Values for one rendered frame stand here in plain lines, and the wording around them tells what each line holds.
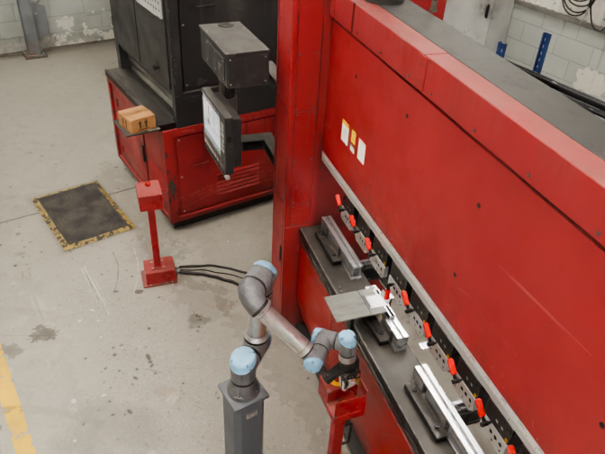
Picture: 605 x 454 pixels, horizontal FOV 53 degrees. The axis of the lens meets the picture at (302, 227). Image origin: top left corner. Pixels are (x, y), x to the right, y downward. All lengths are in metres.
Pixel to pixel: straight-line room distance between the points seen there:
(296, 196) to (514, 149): 1.91
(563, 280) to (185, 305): 3.13
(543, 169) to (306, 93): 1.75
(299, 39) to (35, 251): 2.96
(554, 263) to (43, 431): 3.01
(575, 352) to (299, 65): 2.00
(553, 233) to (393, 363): 1.34
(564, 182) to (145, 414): 2.85
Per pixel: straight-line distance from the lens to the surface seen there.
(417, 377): 2.86
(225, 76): 3.31
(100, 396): 4.02
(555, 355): 1.96
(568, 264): 1.82
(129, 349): 4.24
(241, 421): 2.95
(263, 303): 2.47
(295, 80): 3.24
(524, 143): 1.87
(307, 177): 3.53
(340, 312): 2.98
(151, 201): 4.21
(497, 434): 2.36
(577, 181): 1.72
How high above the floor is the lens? 3.05
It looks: 36 degrees down
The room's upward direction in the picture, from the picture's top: 3 degrees clockwise
